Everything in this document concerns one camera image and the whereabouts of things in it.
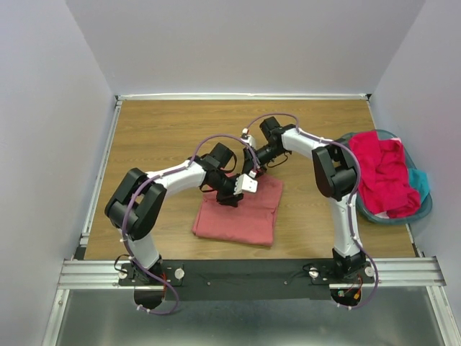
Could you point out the magenta t shirt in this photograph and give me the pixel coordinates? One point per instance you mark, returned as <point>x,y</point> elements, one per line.
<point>384,186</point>

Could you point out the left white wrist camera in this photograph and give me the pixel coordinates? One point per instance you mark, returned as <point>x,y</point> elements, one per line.
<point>244,183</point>

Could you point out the teal plastic basket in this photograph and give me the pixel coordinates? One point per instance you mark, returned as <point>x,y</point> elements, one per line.
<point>423,211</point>

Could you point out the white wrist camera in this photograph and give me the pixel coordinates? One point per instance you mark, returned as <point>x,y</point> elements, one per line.
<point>249,139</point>
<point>244,183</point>

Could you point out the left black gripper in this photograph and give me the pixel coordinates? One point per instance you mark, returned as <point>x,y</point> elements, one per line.
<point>230,199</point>

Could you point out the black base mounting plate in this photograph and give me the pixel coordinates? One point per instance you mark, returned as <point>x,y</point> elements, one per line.
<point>237,280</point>

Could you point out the aluminium front rail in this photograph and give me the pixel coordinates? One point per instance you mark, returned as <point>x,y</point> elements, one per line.
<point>392,272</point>

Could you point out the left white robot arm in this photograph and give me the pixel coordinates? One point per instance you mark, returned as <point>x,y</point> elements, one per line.
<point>135,205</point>

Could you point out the salmon pink t shirt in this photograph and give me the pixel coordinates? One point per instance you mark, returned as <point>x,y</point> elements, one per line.
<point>251,222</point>

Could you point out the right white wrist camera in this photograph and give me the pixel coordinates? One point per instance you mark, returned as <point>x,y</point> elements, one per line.
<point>249,139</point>

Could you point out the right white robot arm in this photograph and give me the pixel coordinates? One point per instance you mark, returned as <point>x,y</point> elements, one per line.
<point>337,176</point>

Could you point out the teal t shirt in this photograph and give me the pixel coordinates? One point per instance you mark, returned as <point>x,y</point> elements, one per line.
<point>419,181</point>

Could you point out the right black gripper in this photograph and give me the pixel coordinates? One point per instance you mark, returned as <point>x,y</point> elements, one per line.
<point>248,162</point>

